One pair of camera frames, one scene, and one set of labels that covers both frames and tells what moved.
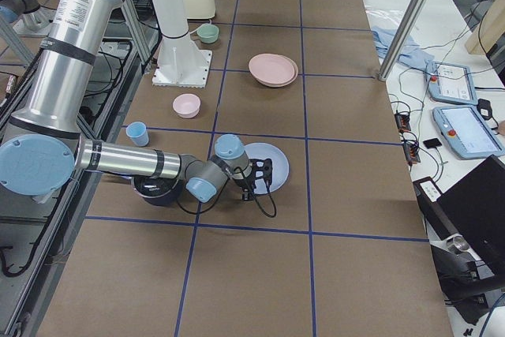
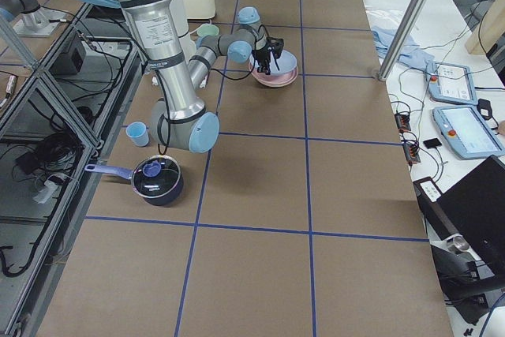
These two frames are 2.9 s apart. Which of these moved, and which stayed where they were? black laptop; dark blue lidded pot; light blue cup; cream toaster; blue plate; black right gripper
Moved: black right gripper; blue plate
Stayed: black laptop; light blue cup; dark blue lidded pot; cream toaster
